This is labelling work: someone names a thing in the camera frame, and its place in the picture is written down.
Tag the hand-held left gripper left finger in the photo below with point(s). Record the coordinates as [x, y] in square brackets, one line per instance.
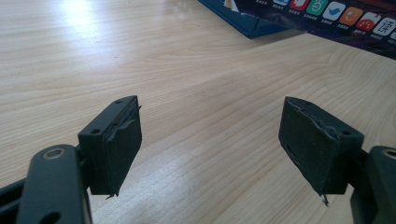
[107, 149]

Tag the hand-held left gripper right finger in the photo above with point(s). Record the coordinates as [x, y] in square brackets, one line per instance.
[314, 146]

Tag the purple magazine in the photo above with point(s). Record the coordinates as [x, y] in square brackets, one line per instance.
[342, 28]

